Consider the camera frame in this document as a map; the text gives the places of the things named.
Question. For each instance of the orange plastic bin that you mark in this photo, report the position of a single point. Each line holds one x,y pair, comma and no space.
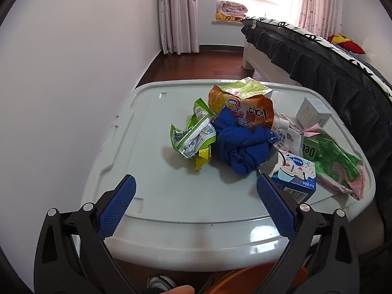
232,283

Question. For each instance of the pink patterned curtain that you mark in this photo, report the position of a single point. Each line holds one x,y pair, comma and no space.
177,12
321,3

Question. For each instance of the red pillow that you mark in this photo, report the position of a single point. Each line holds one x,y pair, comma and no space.
347,44

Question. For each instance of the white plastic storage box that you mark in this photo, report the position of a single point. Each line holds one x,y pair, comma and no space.
147,134

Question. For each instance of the green and yellow snack wrapper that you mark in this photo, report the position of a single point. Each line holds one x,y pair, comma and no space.
196,137

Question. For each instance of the orange snack bag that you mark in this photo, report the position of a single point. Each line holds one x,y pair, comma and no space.
242,107

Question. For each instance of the yellow plush toy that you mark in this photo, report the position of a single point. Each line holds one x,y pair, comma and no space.
228,17

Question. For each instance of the small white cardboard box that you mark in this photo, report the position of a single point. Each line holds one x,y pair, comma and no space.
312,111

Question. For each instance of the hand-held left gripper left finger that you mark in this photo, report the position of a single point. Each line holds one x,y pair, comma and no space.
118,208

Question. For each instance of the green and pink snack wrapper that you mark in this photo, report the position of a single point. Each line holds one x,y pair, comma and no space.
333,156

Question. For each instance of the pink folded blanket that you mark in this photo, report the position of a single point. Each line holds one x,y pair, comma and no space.
232,7

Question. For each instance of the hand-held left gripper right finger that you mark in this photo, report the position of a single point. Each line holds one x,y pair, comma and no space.
277,208

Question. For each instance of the white spout pouch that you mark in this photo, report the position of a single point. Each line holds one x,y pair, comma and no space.
288,137

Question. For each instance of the blue cloth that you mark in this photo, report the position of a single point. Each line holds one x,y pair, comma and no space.
239,141

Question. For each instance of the light green snack packet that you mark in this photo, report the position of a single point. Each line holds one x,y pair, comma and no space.
248,87

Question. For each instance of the grey sneaker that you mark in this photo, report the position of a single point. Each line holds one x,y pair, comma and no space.
159,283

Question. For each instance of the bed with dark cover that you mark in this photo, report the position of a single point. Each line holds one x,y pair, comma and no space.
306,55

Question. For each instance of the blue and white carton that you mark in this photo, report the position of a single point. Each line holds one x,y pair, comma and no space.
291,171

